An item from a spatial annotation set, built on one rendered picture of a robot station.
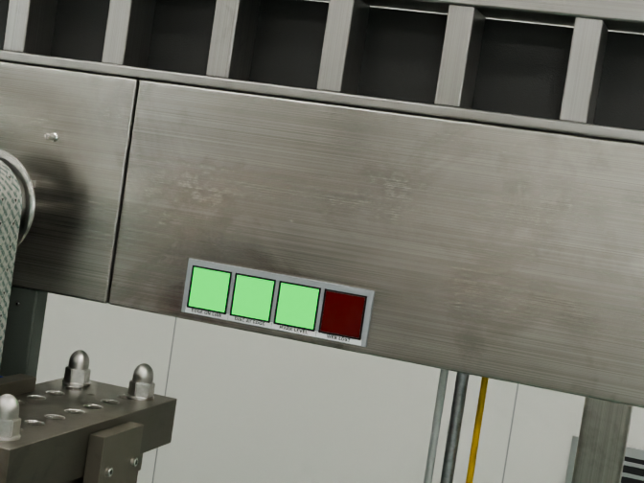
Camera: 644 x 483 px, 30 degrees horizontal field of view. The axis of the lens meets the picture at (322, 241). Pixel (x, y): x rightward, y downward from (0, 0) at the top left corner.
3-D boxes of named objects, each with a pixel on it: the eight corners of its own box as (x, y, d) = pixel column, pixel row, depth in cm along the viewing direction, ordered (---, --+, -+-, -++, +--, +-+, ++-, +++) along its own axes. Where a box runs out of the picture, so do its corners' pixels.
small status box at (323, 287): (180, 311, 154) (188, 258, 154) (182, 311, 155) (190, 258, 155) (365, 347, 147) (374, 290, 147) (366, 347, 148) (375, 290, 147)
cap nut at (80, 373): (57, 381, 158) (61, 348, 158) (71, 379, 162) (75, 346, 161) (80, 387, 157) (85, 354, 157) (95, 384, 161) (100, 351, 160)
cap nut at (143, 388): (121, 396, 155) (126, 361, 155) (133, 392, 159) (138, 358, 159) (146, 402, 154) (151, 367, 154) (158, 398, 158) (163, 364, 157)
